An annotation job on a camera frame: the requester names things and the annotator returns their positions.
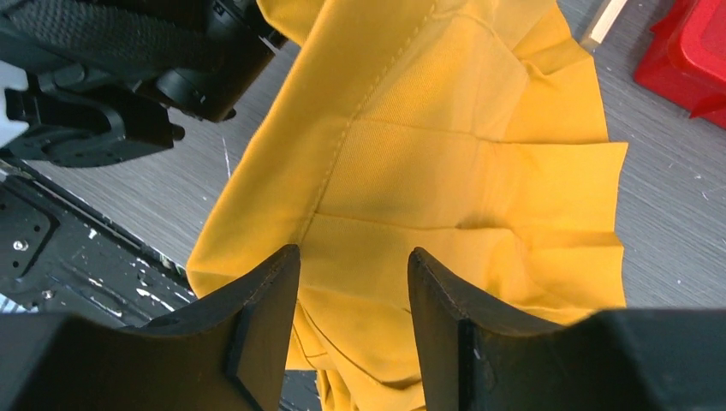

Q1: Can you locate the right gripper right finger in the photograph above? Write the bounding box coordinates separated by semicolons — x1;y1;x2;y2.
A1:
408;248;725;410

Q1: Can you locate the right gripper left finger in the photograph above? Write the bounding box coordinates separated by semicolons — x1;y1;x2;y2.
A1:
1;245;301;410

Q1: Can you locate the yellow pleated skirt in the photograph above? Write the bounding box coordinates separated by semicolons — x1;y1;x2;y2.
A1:
187;0;627;410

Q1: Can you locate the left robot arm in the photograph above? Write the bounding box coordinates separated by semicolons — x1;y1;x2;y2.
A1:
1;0;286;168

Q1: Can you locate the red plastic bin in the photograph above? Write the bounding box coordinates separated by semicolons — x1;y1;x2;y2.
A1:
634;0;725;128

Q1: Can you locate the wooden clothes rack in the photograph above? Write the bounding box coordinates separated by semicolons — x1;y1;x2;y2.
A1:
580;0;628;53

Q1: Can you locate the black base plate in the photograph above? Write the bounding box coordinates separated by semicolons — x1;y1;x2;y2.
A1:
1;160;315;410

